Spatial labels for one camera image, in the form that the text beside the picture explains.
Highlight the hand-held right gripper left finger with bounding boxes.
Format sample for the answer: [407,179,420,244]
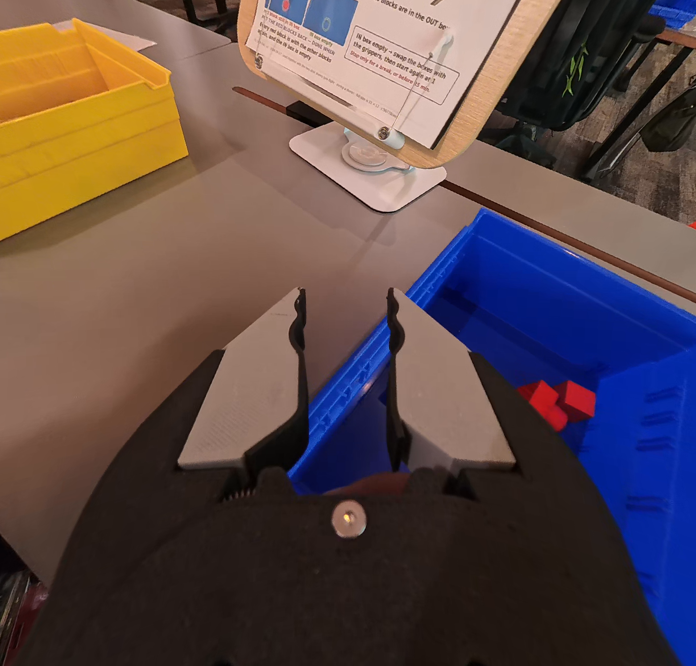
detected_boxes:
[177,287,311,479]

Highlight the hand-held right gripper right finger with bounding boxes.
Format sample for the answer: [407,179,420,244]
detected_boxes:
[386,287,517,472]

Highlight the red one-stud plastic brick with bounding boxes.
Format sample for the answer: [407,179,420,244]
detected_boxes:
[517,380,569,433]

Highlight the red wooden cube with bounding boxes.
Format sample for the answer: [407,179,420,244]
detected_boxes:
[555,380,597,422]

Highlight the blue plastic bin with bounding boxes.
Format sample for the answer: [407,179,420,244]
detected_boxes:
[287,208,696,666]

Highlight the yellow plastic bin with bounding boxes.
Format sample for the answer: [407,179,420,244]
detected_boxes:
[0,18,190,241]

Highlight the person's right hand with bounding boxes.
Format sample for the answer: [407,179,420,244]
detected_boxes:
[323,473,411,496]

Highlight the white stand base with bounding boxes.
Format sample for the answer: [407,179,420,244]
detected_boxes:
[288,121,448,213]

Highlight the black hanging bag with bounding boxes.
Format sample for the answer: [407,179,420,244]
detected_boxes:
[639,87,696,153]

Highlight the instruction sheet on stand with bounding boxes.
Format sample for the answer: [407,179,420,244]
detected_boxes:
[237,0,580,169]

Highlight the laminated label sheet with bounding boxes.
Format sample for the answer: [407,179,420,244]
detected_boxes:
[51,19,158,53]

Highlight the printed instruction sheet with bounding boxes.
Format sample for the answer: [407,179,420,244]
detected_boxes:
[246,0,536,150]

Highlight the hanging black jackets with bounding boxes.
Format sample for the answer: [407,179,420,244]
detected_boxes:
[497,0,675,131]

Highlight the wooden table with black legs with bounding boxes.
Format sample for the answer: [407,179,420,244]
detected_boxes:
[576,27,696,183]

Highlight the small blue storage bin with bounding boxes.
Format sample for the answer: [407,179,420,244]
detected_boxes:
[648,0,696,30]

